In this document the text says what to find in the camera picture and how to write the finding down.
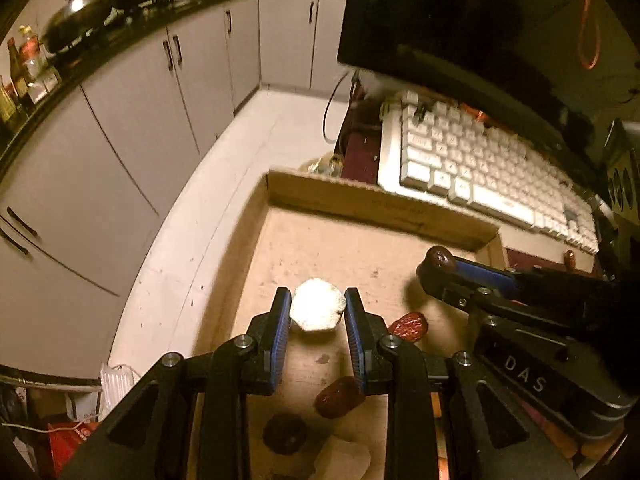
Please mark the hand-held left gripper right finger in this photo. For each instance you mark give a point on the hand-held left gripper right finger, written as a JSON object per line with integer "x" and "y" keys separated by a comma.
{"x": 356, "y": 340}

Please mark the black kitchen countertop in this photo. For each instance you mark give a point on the black kitchen countertop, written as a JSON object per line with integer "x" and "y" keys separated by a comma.
{"x": 140, "y": 15}

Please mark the white computer keyboard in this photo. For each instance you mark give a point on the white computer keyboard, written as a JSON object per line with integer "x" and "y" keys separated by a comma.
{"x": 475, "y": 170}

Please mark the dark sauce bottle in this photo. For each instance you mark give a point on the dark sauce bottle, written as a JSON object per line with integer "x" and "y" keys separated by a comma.
{"x": 19, "y": 72}

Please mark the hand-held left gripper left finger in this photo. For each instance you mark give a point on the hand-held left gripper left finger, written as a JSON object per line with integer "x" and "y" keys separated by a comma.
{"x": 280, "y": 340}

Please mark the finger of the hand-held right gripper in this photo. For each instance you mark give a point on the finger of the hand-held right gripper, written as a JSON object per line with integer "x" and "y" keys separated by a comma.
{"x": 487, "y": 280}
{"x": 452, "y": 290}

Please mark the white hexagonal block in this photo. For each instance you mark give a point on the white hexagonal block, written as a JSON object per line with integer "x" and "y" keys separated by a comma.
{"x": 318, "y": 305}

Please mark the small brown round fruit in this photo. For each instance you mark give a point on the small brown round fruit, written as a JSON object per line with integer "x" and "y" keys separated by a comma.
{"x": 440, "y": 257}

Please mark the shallow cardboard box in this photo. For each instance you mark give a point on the shallow cardboard box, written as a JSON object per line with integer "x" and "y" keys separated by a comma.
{"x": 350, "y": 240}

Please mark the red date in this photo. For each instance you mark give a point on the red date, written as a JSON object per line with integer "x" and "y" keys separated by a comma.
{"x": 410, "y": 326}
{"x": 570, "y": 261}
{"x": 340, "y": 399}

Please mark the red cardboard carton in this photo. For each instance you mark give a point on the red cardboard carton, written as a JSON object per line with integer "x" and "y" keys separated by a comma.
{"x": 70, "y": 447}

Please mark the red label bottle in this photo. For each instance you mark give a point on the red label bottle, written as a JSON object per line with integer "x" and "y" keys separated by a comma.
{"x": 34, "y": 55}

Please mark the black computer monitor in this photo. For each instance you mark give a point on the black computer monitor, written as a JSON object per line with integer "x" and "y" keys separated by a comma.
{"x": 450, "y": 20}

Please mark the black speaker box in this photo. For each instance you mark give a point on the black speaker box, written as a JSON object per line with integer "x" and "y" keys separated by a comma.
{"x": 624, "y": 180}

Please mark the dark maroon round fruit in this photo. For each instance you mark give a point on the dark maroon round fruit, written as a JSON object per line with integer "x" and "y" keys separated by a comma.
{"x": 285, "y": 434}

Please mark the crumpled plastic wrapper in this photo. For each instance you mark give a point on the crumpled plastic wrapper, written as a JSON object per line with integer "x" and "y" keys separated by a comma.
{"x": 320, "y": 166}

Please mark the grey kitchen cabinets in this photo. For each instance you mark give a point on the grey kitchen cabinets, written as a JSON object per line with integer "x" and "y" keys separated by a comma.
{"x": 125, "y": 125}

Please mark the amber oil bottle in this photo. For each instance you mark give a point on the amber oil bottle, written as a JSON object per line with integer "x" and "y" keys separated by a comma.
{"x": 7, "y": 102}

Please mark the steel wok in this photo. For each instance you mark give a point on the steel wok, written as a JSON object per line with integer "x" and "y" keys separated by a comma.
{"x": 75, "y": 17}

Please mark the white foam cube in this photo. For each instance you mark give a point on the white foam cube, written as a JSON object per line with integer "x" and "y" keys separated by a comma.
{"x": 342, "y": 460}

